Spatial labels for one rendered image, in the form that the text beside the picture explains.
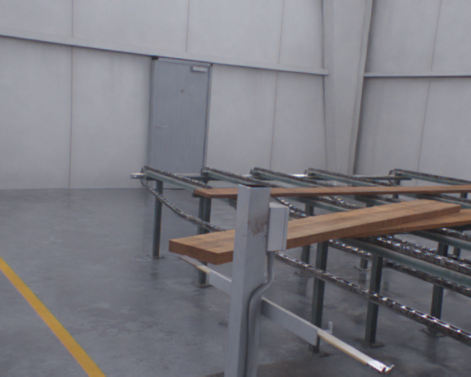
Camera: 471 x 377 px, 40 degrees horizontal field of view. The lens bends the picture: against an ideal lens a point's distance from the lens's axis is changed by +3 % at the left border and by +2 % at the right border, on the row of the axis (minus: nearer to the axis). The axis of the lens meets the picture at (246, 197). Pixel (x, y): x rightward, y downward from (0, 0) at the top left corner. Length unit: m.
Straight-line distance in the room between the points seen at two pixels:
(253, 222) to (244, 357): 0.34
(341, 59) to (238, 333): 10.86
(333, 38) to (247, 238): 10.56
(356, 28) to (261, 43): 2.03
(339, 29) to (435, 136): 2.69
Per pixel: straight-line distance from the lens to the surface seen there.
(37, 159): 9.98
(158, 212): 6.01
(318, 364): 3.95
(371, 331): 4.37
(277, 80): 11.71
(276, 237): 1.60
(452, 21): 11.41
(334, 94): 12.05
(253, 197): 1.55
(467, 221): 4.26
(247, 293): 1.60
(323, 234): 3.07
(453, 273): 3.07
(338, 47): 12.27
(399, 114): 11.95
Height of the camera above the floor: 1.51
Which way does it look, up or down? 8 degrees down
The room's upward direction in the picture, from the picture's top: 4 degrees clockwise
